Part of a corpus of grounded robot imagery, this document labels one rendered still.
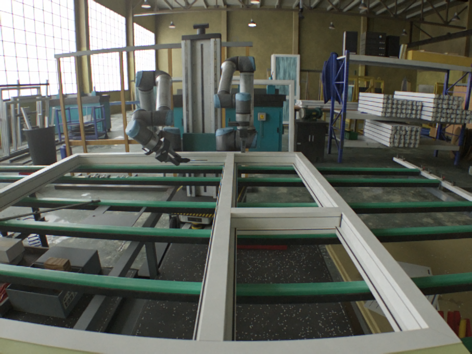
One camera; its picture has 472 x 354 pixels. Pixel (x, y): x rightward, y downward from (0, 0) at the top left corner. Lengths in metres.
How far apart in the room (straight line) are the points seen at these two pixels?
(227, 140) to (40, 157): 4.16
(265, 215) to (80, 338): 0.65
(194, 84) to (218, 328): 2.27
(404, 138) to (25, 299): 5.49
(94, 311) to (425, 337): 0.71
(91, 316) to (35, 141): 5.12
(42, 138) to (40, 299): 4.73
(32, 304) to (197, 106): 1.99
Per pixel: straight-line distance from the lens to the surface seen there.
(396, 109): 5.53
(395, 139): 5.48
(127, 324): 1.12
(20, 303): 1.25
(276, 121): 5.33
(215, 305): 0.58
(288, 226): 0.98
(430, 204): 1.44
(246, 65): 2.29
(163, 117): 1.60
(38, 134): 5.71
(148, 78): 2.10
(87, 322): 0.77
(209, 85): 2.56
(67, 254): 1.33
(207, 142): 2.52
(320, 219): 0.99
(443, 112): 5.86
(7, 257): 1.53
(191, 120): 2.58
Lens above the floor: 1.33
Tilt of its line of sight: 18 degrees down
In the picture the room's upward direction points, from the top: straight up
